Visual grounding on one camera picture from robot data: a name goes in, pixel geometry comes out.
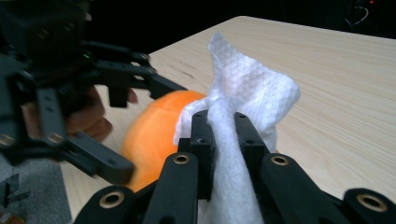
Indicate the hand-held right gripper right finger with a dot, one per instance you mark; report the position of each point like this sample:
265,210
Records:
249,146

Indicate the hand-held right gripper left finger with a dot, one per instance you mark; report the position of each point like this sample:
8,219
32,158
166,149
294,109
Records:
202,146

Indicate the orange round fruit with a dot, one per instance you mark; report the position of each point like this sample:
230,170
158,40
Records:
152,137

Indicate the white wet wipe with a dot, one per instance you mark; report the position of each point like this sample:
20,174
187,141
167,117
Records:
246,87

